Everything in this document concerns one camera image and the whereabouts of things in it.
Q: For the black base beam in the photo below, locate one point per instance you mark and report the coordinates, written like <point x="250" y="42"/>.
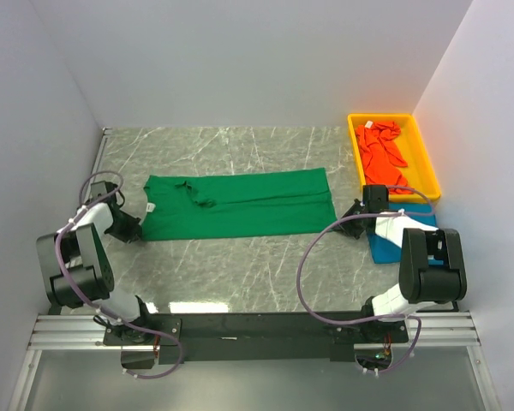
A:
<point x="247" y="336"/>

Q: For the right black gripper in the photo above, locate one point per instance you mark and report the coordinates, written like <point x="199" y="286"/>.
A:
<point x="351" y="219"/>

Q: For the yellow plastic bin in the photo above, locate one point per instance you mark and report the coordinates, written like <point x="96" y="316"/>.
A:
<point x="419" y="173"/>

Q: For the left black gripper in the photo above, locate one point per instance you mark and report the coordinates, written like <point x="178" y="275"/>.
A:
<point x="128" y="225"/>

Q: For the orange t-shirt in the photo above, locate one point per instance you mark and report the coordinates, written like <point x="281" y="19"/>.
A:
<point x="381" y="159"/>

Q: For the blue folded t-shirt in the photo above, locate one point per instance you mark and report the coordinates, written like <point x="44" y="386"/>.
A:
<point x="383" y="250"/>

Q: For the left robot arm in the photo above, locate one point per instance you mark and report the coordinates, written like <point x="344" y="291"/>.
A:
<point x="82" y="252"/>

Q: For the aluminium frame rail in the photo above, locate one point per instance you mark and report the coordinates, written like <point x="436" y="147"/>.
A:
<point x="79" y="332"/>

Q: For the green t-shirt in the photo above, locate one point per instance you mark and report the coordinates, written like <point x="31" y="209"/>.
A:
<point x="214" y="207"/>

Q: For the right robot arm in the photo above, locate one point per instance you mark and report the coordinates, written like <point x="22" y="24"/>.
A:
<point x="431" y="269"/>

